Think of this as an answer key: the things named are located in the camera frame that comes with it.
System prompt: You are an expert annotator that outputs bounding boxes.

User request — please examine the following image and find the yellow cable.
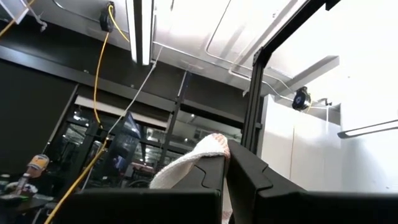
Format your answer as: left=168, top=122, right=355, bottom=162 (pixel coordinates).
left=43, top=4, right=131, bottom=224

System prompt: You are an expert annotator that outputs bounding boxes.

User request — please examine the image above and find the person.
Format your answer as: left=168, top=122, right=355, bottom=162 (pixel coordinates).
left=4, top=154, right=65, bottom=203

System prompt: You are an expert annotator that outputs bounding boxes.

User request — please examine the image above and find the clear drink bottle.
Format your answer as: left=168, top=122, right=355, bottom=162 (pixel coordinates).
left=14, top=172, right=32, bottom=197

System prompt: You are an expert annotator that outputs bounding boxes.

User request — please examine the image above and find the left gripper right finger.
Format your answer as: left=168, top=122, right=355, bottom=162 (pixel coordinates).
left=226, top=139, right=307, bottom=224

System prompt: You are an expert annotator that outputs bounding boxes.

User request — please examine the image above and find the black aluminium rig frame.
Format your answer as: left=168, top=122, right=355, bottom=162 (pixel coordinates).
left=241, top=0, right=343, bottom=156

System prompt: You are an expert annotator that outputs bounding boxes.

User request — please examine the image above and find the white hanging cable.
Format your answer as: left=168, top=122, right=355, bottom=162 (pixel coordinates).
left=105, top=46, right=165, bottom=138

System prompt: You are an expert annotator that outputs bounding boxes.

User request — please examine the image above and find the white red-checked towel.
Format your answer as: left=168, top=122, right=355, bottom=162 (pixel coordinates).
left=149, top=133, right=233, bottom=224

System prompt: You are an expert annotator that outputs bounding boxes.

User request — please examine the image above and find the linear ceiling light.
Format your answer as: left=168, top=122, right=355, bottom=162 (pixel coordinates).
left=337, top=119, right=398, bottom=140
left=125, top=0, right=155, bottom=66

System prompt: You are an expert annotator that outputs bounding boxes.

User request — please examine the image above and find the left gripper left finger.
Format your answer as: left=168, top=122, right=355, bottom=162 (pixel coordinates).
left=172, top=155, right=226, bottom=191

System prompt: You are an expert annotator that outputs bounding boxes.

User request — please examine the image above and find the black ceiling cord reel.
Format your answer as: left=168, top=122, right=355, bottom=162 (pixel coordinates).
left=291, top=86, right=312, bottom=112
left=98, top=1, right=117, bottom=34

